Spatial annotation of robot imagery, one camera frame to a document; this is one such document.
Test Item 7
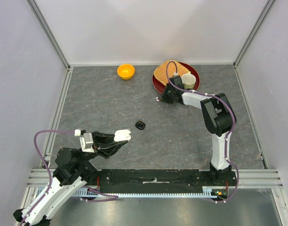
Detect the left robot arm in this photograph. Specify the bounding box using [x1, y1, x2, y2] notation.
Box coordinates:
[13, 129, 131, 226]

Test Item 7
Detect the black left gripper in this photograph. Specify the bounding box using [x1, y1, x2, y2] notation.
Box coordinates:
[76, 129, 128, 165]

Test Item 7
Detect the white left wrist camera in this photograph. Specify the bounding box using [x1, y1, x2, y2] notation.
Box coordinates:
[80, 133, 95, 153]

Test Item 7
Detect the pale green cup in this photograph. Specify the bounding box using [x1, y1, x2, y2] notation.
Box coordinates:
[181, 73, 196, 89]

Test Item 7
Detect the light blue cable duct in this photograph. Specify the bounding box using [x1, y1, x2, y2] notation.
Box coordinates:
[72, 187, 217, 199]

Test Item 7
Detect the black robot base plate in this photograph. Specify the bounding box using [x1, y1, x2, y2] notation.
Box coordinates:
[87, 169, 237, 195]

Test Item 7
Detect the white earbud charging case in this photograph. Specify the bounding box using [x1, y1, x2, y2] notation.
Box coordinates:
[114, 129, 131, 142]

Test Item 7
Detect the orange plastic bowl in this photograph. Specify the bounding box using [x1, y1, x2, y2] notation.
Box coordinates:
[117, 64, 135, 80]

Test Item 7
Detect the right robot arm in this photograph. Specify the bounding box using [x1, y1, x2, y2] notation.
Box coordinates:
[157, 84, 236, 186]

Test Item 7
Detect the dark red round tray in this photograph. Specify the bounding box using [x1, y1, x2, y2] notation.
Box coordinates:
[152, 62, 200, 94]

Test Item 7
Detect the woven bamboo tray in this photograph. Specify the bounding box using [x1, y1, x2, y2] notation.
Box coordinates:
[153, 60, 190, 86]

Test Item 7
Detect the black earbud charging case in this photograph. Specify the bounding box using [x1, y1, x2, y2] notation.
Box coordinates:
[135, 121, 146, 130]

